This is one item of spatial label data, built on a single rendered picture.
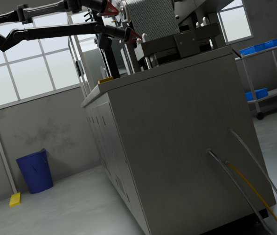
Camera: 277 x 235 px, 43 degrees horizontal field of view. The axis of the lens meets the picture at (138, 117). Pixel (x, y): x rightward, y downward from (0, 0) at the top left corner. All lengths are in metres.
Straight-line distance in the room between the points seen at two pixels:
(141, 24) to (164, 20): 0.13
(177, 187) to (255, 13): 5.30
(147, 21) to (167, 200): 0.92
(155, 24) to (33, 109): 3.44
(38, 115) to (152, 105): 3.64
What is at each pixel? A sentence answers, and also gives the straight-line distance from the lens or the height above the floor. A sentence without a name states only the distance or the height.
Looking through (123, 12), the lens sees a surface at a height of 1.24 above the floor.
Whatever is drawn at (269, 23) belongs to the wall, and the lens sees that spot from 6.79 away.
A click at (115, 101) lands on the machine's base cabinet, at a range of 1.55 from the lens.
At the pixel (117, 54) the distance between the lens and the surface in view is 2.90.
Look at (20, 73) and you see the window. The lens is 5.14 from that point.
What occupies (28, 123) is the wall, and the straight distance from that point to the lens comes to 5.10.
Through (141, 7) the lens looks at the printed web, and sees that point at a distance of 1.92.
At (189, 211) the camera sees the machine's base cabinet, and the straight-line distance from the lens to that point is 1.68.
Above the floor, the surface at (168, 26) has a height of 1.11.
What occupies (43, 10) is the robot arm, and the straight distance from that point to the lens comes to 2.09.
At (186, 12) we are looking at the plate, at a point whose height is 1.16.
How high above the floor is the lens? 0.80
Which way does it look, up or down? 3 degrees down
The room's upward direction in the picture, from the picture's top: 17 degrees counter-clockwise
